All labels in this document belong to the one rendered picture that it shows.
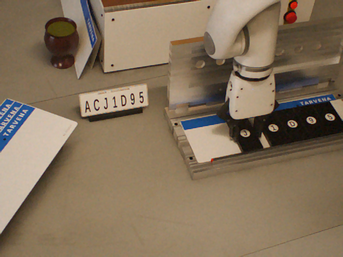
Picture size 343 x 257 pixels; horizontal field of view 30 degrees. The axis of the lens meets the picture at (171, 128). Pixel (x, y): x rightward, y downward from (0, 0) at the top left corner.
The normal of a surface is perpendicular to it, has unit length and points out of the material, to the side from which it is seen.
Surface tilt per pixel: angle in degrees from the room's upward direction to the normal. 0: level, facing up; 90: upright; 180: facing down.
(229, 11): 58
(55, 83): 0
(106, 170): 0
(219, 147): 0
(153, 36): 90
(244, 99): 77
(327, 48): 83
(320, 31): 83
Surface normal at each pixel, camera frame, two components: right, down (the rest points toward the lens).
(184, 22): 0.31, 0.72
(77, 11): -0.87, -0.13
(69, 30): 0.08, -0.68
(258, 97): 0.32, 0.56
